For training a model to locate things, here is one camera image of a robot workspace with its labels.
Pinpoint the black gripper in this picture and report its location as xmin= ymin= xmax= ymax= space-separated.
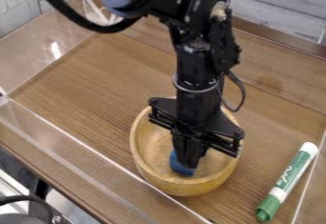
xmin=149 ymin=88 xmax=244 ymax=169

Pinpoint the blue rectangular block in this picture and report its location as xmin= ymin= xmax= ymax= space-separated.
xmin=169 ymin=151 xmax=196 ymax=177

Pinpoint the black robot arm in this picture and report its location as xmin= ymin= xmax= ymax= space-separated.
xmin=100 ymin=0 xmax=244 ymax=173

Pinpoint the brown wooden bowl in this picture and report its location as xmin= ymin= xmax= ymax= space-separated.
xmin=128 ymin=97 xmax=244 ymax=196

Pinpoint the green white marker pen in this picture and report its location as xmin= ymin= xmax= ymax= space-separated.
xmin=256 ymin=142 xmax=317 ymax=222

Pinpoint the black cable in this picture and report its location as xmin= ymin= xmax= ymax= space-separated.
xmin=24 ymin=0 xmax=141 ymax=34

